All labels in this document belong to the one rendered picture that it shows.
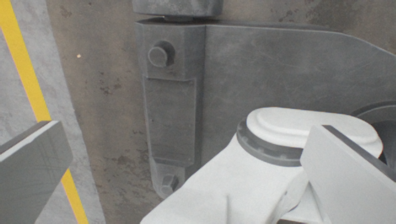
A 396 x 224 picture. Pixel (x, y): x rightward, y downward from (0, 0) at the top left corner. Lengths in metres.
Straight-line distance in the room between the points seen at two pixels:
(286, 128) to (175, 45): 0.25
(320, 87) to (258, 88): 0.12
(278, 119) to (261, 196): 0.14
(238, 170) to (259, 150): 0.05
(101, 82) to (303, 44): 0.63
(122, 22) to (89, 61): 0.19
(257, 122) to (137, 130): 0.56
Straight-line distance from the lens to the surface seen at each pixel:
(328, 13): 0.64
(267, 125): 0.35
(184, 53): 0.42
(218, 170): 0.32
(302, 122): 0.38
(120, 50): 0.72
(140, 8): 0.47
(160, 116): 0.52
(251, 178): 0.32
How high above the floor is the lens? 0.62
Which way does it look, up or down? 60 degrees down
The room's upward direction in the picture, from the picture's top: 158 degrees counter-clockwise
